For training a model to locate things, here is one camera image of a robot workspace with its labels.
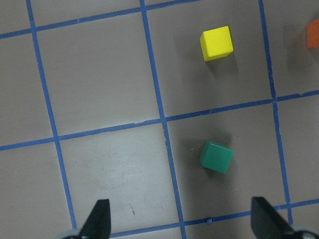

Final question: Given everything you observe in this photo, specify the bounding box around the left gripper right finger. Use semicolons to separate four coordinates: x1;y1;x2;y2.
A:
250;197;295;239

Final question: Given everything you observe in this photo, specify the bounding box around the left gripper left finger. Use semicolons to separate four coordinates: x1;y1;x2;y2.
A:
78;199;111;239

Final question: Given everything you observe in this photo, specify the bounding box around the green wooden block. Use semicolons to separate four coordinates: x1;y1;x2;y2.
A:
199;140;233;174

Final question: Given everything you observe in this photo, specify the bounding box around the yellow wooden block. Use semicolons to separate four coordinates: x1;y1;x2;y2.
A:
200;26;234;62

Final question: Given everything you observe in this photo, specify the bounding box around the orange wooden block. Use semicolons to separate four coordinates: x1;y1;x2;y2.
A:
306;19;319;48

